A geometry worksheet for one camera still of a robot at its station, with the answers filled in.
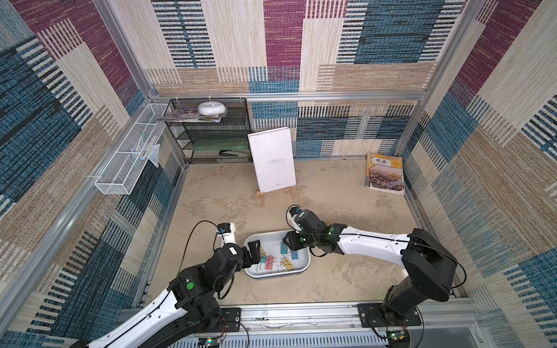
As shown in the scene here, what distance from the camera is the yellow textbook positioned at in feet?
3.59

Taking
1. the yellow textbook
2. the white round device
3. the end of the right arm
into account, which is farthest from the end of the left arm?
the yellow textbook

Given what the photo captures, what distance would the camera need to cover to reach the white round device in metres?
0.89

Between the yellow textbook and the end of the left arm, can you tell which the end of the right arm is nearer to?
the end of the left arm
